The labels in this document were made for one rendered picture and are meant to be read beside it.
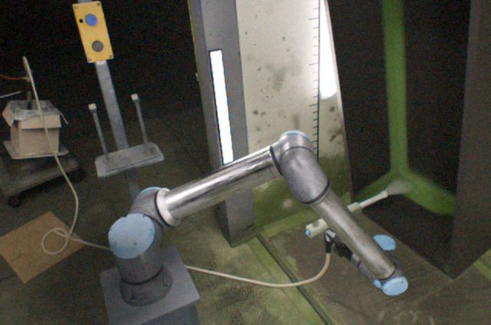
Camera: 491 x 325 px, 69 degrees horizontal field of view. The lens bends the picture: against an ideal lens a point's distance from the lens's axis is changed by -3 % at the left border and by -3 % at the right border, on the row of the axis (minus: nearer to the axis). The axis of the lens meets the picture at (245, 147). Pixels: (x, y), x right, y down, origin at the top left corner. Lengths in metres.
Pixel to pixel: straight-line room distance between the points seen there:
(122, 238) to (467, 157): 1.11
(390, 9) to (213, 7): 0.78
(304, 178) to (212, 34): 0.97
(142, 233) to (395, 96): 1.31
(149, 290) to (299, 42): 1.43
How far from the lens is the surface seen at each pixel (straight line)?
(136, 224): 1.29
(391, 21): 1.75
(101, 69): 1.94
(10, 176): 3.69
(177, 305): 1.37
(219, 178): 1.26
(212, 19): 1.81
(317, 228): 1.71
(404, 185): 2.01
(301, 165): 1.11
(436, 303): 2.21
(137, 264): 1.29
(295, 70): 2.09
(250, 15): 1.89
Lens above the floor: 1.68
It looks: 28 degrees down
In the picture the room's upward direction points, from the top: 5 degrees counter-clockwise
